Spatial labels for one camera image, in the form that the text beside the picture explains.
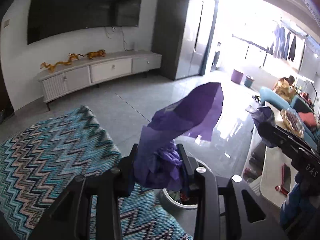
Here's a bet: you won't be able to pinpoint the purple plastic wrapper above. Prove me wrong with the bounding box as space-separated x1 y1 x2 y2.
133 82 223 191

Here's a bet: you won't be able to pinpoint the small purple wrapper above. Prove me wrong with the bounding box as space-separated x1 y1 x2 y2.
246 106 276 129

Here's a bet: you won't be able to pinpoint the grey round trash can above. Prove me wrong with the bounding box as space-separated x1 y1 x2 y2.
158 155 214 212

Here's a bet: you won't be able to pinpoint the white coffee table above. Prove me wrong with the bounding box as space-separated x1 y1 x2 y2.
242 101 313 209

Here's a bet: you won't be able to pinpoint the teal sofa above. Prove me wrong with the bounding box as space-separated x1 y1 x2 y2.
259 87 313 113

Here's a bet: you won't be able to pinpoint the person in yellow clothes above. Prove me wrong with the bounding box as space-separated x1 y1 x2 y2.
273 75 296 103

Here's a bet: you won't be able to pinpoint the zigzag patterned rug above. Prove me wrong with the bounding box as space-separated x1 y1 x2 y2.
1 106 190 239

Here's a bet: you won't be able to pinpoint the teal waste bin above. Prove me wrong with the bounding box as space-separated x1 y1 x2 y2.
244 75 254 88

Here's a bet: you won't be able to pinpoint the purple stool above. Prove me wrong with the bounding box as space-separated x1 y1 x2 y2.
231 69 244 84

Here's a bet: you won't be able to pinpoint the white washing machine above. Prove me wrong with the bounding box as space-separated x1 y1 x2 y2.
210 42 221 72

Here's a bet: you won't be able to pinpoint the hanging dark clothes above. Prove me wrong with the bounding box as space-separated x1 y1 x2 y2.
268 24 297 62

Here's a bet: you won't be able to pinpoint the white tv cabinet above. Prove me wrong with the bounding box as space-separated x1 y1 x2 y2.
37 50 162 105

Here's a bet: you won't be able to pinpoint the golden tiger figurine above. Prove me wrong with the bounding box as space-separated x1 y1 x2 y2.
85 49 106 60

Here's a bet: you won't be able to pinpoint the golden dragon figurine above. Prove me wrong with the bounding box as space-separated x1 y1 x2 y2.
40 53 84 72

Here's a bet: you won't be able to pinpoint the grey double door refrigerator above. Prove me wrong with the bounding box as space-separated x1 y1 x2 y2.
152 0 215 80

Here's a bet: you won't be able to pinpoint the black wall television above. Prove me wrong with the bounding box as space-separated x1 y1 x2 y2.
27 0 142 44

